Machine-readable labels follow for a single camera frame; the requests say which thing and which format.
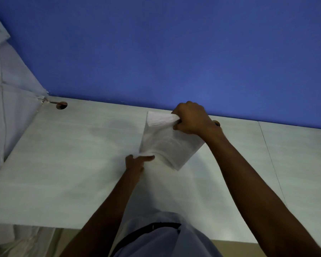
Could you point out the person's right hand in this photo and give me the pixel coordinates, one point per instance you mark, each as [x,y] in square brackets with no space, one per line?
[195,120]

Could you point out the person's left hand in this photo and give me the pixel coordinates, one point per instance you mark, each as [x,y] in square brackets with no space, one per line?
[135,164]

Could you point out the neat stack of printed sheets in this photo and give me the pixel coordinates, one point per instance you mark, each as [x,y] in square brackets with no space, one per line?
[165,141]

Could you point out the person's left forearm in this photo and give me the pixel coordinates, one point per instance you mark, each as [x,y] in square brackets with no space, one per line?
[101,219]

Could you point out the person's right forearm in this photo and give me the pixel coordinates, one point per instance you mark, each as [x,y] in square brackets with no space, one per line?
[262,198]

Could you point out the white shirt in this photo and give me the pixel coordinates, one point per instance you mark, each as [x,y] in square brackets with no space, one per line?
[171,243]

